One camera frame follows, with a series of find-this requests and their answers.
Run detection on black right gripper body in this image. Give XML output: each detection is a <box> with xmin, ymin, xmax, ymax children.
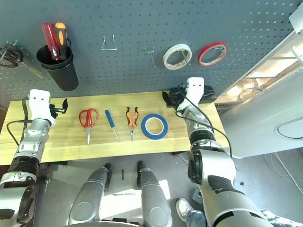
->
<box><xmin>170</xmin><ymin>87</ymin><xmax>188</xmax><ymax>107</ymax></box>

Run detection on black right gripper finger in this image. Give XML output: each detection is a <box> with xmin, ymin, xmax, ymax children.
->
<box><xmin>162</xmin><ymin>91</ymin><xmax>174</xmax><ymax>108</ymax></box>

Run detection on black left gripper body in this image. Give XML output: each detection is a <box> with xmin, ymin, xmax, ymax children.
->
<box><xmin>49</xmin><ymin>105</ymin><xmax>64</xmax><ymax>119</ymax></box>

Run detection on red handled scissors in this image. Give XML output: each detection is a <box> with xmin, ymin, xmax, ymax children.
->
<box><xmin>79</xmin><ymin>108</ymin><xmax>99</xmax><ymax>146</ymax></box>

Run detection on blue tape roll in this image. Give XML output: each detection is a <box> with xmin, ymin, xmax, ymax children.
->
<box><xmin>141</xmin><ymin>113</ymin><xmax>169</xmax><ymax>140</ymax></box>

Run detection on orange black needle nose pliers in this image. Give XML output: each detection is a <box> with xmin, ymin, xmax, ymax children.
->
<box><xmin>125</xmin><ymin>106</ymin><xmax>140</xmax><ymax>142</ymax></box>

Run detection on small blue screwdriver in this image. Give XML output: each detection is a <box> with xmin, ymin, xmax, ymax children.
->
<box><xmin>105</xmin><ymin>109</ymin><xmax>120</xmax><ymax>142</ymax></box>

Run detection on grey perforated pegboard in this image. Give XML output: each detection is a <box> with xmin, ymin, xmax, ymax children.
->
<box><xmin>0</xmin><ymin>0</ymin><xmax>303</xmax><ymax>100</ymax></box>

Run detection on black plastic cup holder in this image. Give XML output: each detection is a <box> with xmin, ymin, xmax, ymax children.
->
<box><xmin>36</xmin><ymin>44</ymin><xmax>79</xmax><ymax>92</ymax></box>

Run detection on metal peg hook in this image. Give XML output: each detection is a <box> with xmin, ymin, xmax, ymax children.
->
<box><xmin>144</xmin><ymin>46</ymin><xmax>157</xmax><ymax>68</ymax></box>

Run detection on white tape roll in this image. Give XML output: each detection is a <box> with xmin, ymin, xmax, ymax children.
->
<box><xmin>162</xmin><ymin>44</ymin><xmax>192</xmax><ymax>70</ymax></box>

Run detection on red tape roll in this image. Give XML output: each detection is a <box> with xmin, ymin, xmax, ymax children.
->
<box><xmin>197</xmin><ymin>42</ymin><xmax>228</xmax><ymax>67</ymax></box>

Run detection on white cabinet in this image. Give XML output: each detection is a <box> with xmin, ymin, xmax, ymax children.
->
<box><xmin>213</xmin><ymin>0</ymin><xmax>303</xmax><ymax>159</ymax></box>

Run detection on silver robot left leg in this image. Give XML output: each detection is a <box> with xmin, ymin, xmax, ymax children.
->
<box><xmin>68</xmin><ymin>163</ymin><xmax>113</xmax><ymax>227</ymax></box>

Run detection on silver robot leg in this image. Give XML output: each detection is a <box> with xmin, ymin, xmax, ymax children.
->
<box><xmin>136</xmin><ymin>160</ymin><xmax>173</xmax><ymax>227</ymax></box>
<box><xmin>68</xmin><ymin>163</ymin><xmax>113</xmax><ymax>227</ymax></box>

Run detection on silver robot right leg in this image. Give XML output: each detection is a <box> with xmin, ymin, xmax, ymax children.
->
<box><xmin>136</xmin><ymin>160</ymin><xmax>173</xmax><ymax>227</ymax></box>

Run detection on grey floor pedal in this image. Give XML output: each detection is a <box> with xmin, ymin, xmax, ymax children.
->
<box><xmin>193</xmin><ymin>189</ymin><xmax>203</xmax><ymax>203</ymax></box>

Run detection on white sneaker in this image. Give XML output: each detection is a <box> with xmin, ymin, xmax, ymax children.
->
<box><xmin>176</xmin><ymin>198</ymin><xmax>202</xmax><ymax>223</ymax></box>

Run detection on robot waist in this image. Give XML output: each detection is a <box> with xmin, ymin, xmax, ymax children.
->
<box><xmin>71</xmin><ymin>217</ymin><xmax>152</xmax><ymax>227</ymax></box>

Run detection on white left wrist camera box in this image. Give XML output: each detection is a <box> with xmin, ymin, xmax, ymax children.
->
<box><xmin>27</xmin><ymin>89</ymin><xmax>56</xmax><ymax>126</ymax></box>

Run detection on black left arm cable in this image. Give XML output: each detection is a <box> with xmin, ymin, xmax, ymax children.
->
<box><xmin>6</xmin><ymin>96</ymin><xmax>33</xmax><ymax>147</ymax></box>

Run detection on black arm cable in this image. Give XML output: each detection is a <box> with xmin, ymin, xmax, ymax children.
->
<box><xmin>6</xmin><ymin>96</ymin><xmax>33</xmax><ymax>147</ymax></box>
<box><xmin>175</xmin><ymin>83</ymin><xmax>234</xmax><ymax>158</ymax></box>

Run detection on orange black handled screwdriver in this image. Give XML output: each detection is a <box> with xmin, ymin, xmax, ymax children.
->
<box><xmin>54</xmin><ymin>22</ymin><xmax>70</xmax><ymax>60</ymax></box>

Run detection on red handled screwdriver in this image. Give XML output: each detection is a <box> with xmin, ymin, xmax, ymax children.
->
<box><xmin>41</xmin><ymin>22</ymin><xmax>62</xmax><ymax>61</ymax></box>

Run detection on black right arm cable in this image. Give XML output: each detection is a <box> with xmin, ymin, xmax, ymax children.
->
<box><xmin>175</xmin><ymin>83</ymin><xmax>234</xmax><ymax>158</ymax></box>

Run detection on metal wire pliers holder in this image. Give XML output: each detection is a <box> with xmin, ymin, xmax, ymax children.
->
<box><xmin>101</xmin><ymin>35</ymin><xmax>118</xmax><ymax>51</ymax></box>

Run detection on black handled scissors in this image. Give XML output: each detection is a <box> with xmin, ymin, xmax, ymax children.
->
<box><xmin>0</xmin><ymin>40</ymin><xmax>45</xmax><ymax>80</ymax></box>

